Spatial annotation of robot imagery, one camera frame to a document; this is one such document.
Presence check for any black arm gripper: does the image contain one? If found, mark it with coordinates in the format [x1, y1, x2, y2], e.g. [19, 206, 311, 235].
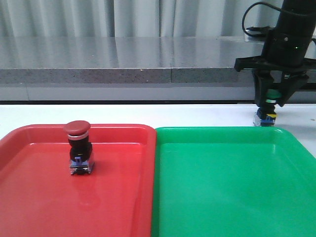
[234, 28, 316, 107]

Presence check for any green mushroom push button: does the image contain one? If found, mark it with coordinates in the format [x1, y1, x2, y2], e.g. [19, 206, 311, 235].
[253, 89, 281, 126]

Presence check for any red mushroom push button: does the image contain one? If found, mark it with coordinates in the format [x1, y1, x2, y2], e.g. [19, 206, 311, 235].
[63, 120, 94, 175]

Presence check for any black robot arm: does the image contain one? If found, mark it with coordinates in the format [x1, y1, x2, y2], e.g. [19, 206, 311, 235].
[234, 0, 316, 107]

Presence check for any green plastic tray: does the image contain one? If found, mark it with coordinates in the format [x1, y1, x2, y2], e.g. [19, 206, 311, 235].
[151, 127, 316, 237]

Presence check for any grey stone counter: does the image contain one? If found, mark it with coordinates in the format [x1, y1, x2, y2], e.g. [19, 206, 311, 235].
[0, 35, 316, 104]

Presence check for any red plastic tray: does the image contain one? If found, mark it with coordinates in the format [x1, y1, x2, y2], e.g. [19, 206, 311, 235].
[0, 124, 156, 237]

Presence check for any white pleated curtain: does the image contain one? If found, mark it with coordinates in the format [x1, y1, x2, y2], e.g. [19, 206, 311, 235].
[0, 0, 282, 38]

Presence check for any black cable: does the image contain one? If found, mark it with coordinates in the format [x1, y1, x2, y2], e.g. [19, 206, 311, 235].
[242, 1, 283, 38]

